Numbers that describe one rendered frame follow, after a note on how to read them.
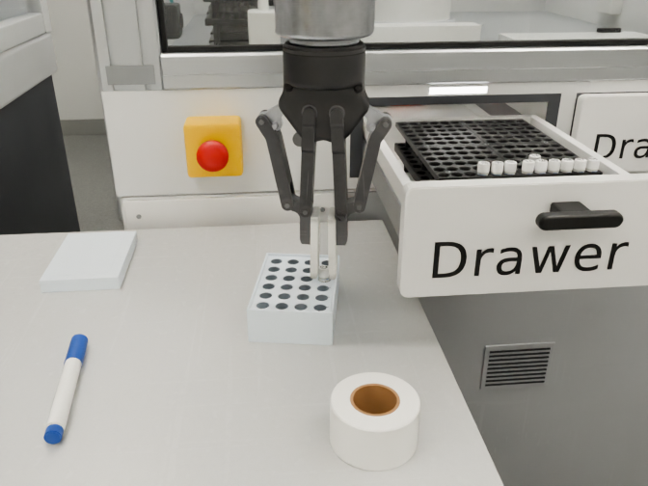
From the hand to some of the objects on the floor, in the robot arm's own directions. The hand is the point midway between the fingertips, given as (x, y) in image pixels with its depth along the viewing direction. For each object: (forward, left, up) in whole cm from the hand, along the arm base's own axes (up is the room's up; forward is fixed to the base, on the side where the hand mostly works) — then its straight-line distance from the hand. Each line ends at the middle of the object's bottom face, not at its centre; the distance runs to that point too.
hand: (323, 243), depth 66 cm
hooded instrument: (+24, +162, -83) cm, 183 cm away
